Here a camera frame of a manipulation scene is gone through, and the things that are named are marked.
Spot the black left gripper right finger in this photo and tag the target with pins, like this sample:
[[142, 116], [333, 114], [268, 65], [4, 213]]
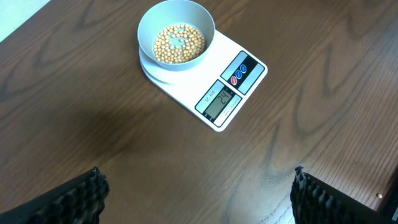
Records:
[[315, 202]]

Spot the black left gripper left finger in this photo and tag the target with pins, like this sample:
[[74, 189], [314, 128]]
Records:
[[80, 200]]

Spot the white digital kitchen scale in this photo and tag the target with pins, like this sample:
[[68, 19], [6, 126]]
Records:
[[216, 88]]

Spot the soybeans in bowl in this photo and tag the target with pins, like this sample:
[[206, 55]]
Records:
[[178, 43]]

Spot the grey bowl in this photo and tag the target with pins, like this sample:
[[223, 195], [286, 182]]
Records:
[[172, 12]]

